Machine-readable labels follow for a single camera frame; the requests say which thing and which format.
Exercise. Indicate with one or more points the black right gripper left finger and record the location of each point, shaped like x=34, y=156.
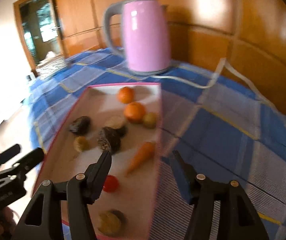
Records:
x=42, y=219

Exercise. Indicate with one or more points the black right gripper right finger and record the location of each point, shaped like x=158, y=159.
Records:
x=238, y=218

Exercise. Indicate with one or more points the red tomato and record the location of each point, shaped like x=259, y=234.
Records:
x=111, y=184

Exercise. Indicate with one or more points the tan round potato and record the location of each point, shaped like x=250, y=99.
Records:
x=81, y=144

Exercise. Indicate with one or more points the dark wrinkled round fruit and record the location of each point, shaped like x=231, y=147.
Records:
x=109, y=140

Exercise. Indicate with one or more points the dark brown wedge piece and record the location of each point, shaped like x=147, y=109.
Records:
x=80, y=126

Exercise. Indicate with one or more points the orange carrot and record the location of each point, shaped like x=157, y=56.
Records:
x=143, y=154

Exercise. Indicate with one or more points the cut dark cylinder vegetable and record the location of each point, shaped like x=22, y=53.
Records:
x=118, y=123

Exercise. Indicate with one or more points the large orange tangerine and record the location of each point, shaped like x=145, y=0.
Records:
x=134, y=112

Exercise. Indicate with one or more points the small tan round fruit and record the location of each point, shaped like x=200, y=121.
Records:
x=150, y=120

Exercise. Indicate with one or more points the small orange tangerine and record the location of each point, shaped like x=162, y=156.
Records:
x=126, y=95

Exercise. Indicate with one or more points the blue plaid tablecloth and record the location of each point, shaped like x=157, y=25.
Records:
x=224, y=132

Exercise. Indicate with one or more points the silver patterned tissue box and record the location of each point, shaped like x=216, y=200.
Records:
x=50, y=65

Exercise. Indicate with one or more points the wooden glass door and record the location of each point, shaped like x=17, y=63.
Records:
x=37, y=30

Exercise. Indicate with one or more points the pink electric kettle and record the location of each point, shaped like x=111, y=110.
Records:
x=144, y=35

